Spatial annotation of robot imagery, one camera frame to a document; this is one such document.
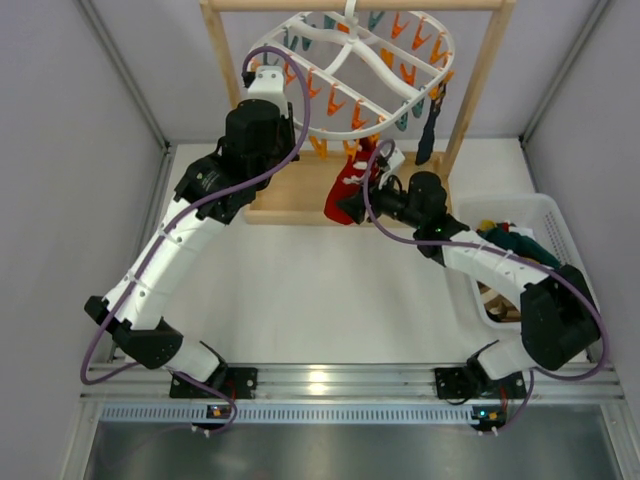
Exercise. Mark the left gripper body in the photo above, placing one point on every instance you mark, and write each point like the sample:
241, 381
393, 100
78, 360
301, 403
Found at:
288, 132

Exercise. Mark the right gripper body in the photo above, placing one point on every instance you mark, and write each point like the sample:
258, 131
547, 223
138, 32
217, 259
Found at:
361, 201

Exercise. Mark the red sock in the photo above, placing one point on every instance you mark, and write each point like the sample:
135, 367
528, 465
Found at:
345, 190

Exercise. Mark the white oval clip hanger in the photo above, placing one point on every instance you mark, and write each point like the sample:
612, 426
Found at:
366, 72

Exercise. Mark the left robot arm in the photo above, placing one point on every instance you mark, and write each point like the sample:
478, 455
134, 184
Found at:
213, 189

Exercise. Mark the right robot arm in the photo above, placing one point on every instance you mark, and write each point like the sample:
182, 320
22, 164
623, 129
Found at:
558, 316

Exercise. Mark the wooden hanger stand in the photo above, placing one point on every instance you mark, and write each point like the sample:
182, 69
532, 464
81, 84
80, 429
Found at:
298, 195

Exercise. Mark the black sock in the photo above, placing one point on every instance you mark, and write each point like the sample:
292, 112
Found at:
427, 141

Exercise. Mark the teal sock in basket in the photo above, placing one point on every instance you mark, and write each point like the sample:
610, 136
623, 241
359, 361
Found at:
508, 237

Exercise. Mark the white plastic basket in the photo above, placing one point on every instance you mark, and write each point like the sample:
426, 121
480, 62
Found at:
536, 212

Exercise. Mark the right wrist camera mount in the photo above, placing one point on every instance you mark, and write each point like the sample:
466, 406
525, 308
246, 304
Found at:
387, 166

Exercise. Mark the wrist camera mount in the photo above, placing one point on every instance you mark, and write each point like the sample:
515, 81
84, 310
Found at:
387, 166
267, 83

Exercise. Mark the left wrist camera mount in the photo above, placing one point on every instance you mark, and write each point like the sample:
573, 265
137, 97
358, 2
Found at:
267, 83

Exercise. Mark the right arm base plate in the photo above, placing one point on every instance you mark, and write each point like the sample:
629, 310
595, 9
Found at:
462, 383

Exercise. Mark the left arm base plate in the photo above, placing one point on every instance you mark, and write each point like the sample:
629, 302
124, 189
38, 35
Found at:
238, 383

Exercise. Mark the aluminium rail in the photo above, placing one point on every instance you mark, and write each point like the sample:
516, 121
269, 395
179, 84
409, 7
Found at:
353, 382

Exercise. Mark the grey slotted cable duct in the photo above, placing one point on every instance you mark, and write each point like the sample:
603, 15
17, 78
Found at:
298, 414

